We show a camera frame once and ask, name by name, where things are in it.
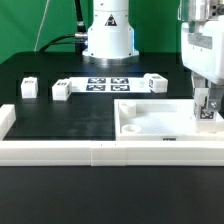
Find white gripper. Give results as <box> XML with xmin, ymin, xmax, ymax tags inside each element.
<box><xmin>181</xmin><ymin>20</ymin><xmax>224</xmax><ymax>111</ymax></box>

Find white square tabletop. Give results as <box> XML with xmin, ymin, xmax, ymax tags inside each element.
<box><xmin>114</xmin><ymin>99</ymin><xmax>224</xmax><ymax>141</ymax></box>

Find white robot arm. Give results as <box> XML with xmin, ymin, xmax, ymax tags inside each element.
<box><xmin>83</xmin><ymin>0</ymin><xmax>224</xmax><ymax>112</ymax></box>

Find white marker tag sheet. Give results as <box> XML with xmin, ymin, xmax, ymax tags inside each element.
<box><xmin>70</xmin><ymin>77</ymin><xmax>150</xmax><ymax>93</ymax></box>

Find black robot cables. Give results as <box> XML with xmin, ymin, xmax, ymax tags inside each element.
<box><xmin>39</xmin><ymin>0</ymin><xmax>90</xmax><ymax>53</ymax></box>

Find white U-shaped fence frame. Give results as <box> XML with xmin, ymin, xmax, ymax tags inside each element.
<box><xmin>0</xmin><ymin>104</ymin><xmax>224</xmax><ymax>166</ymax></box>

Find white thin cable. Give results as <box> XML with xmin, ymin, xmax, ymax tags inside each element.
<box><xmin>33</xmin><ymin>0</ymin><xmax>52</xmax><ymax>52</ymax></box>

